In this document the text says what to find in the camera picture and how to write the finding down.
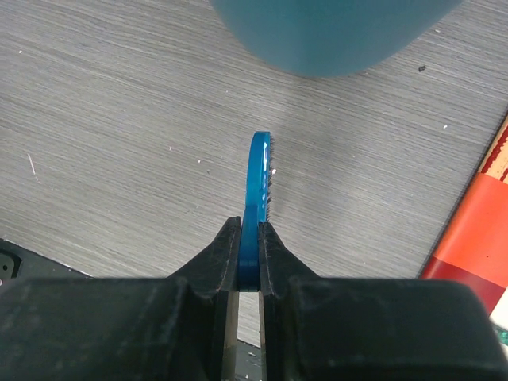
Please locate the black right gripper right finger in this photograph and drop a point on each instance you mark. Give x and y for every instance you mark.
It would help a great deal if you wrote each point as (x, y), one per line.
(318, 328)

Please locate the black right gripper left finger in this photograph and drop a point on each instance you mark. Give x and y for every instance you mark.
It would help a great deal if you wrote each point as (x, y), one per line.
(179, 327)

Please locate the blue hand brush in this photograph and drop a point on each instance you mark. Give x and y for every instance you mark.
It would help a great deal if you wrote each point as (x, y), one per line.
(256, 210)

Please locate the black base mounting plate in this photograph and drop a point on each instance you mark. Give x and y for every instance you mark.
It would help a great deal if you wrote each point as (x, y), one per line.
(23, 267)

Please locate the colourful striped placemat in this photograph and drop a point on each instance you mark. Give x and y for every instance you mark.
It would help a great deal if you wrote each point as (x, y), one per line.
(473, 248)

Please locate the teal plastic waste bin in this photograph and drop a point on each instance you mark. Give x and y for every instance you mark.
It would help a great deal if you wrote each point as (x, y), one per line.
(326, 38)

